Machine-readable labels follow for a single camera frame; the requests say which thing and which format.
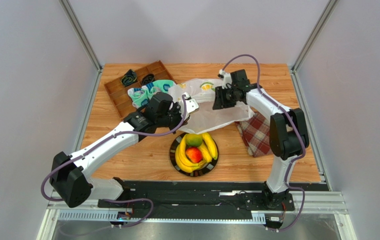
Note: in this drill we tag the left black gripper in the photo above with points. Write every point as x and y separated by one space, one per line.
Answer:
177 108

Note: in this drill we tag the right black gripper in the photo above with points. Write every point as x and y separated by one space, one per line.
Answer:
219 99

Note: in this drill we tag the white plastic bag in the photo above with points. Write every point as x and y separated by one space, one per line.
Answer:
205 119

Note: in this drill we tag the green fake mango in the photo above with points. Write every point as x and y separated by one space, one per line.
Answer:
193 140

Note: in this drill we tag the red fake apple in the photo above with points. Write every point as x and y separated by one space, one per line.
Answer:
194 154

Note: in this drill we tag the yellow banana bunch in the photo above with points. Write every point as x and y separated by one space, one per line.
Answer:
208 148
182 160

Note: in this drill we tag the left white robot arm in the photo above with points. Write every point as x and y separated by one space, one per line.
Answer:
70 180

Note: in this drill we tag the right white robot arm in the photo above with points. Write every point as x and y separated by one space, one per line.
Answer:
288 138

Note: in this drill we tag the teal white socks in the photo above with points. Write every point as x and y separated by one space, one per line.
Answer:
141 96

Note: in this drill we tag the red plaid cloth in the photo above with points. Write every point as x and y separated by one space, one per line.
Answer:
255 135

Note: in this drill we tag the wooden divided tray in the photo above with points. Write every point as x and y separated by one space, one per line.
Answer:
118 92

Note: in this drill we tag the round patterned ceramic plate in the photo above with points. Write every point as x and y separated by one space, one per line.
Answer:
206 169

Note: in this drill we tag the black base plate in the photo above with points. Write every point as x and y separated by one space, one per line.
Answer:
197 200

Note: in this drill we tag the aluminium frame rail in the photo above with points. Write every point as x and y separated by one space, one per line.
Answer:
319 215

